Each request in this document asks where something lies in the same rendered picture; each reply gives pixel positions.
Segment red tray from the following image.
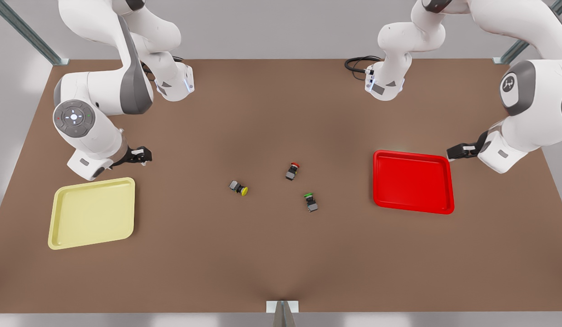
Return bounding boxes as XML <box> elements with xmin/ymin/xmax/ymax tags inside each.
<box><xmin>373</xmin><ymin>150</ymin><xmax>455</xmax><ymax>215</ymax></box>

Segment pale yellow tray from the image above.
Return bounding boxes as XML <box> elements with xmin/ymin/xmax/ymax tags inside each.
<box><xmin>48</xmin><ymin>177</ymin><xmax>136</xmax><ymax>250</ymax></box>

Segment silver frame post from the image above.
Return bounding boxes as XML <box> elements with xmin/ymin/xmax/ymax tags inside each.
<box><xmin>266</xmin><ymin>300</ymin><xmax>299</xmax><ymax>327</ymax></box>
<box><xmin>492</xmin><ymin>0</ymin><xmax>562</xmax><ymax>65</ymax></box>
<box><xmin>0</xmin><ymin>0</ymin><xmax>70</xmax><ymax>66</ymax></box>

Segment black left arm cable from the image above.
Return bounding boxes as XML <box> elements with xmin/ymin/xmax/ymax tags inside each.
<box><xmin>344</xmin><ymin>56</ymin><xmax>384</xmax><ymax>81</ymax></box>

